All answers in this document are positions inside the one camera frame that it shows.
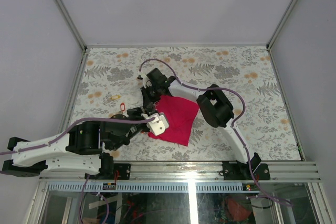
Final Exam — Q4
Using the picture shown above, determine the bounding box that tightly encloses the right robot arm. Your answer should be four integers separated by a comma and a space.
138, 68, 261, 179

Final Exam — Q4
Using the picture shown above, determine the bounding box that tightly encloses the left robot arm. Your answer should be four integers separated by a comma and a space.
1, 108, 169, 179

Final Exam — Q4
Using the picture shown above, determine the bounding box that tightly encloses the red outline key tag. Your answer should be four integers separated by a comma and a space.
120, 103, 125, 112

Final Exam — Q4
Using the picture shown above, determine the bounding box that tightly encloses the small yellow key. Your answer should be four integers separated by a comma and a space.
110, 95, 121, 101

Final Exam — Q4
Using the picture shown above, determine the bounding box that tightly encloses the pink folded cloth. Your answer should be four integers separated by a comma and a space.
148, 95, 199, 146

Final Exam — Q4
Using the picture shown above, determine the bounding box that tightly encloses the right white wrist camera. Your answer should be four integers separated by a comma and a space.
137, 72, 143, 80

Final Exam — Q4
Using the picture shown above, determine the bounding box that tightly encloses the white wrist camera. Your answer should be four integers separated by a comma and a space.
137, 72, 143, 80
141, 112, 170, 136

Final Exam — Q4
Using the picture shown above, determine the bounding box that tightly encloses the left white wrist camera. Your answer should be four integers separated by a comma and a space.
141, 112, 170, 136

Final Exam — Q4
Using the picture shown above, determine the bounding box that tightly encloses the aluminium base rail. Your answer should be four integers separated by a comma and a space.
39, 161, 321, 192

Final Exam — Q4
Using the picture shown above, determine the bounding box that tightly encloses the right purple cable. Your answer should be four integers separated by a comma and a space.
138, 58, 293, 208

